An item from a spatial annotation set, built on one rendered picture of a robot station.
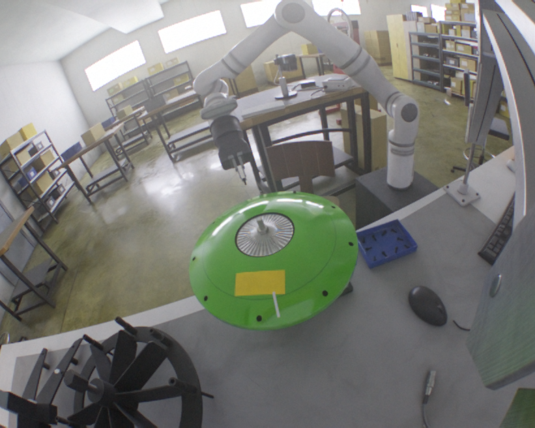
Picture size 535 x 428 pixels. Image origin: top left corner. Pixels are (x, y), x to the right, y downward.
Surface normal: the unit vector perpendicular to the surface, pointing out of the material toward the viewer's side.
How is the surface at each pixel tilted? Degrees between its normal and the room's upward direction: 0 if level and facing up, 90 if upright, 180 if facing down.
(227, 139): 44
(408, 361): 0
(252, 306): 23
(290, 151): 90
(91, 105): 90
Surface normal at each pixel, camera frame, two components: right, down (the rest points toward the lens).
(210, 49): 0.28, 0.57
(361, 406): -0.24, -0.74
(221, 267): -0.42, -0.58
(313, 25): 0.02, 0.71
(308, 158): -0.31, 0.67
